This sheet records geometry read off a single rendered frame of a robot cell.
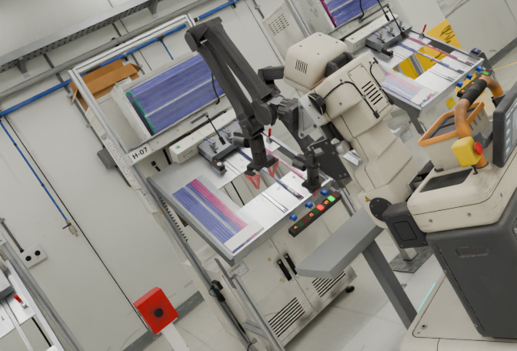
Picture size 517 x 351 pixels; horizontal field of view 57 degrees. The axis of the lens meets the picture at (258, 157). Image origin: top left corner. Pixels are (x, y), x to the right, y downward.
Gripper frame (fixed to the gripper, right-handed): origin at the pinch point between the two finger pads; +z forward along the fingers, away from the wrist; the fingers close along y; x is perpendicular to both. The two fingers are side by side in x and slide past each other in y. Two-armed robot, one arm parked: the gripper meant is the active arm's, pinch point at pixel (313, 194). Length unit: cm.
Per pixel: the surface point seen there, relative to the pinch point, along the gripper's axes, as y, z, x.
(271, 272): 25, 50, -9
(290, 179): -4.3, 8.3, -20.8
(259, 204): 18.1, 8.1, -20.3
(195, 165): 25, 6, -65
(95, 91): 40, -20, -135
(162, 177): 42, 6, -71
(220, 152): 11, 1, -58
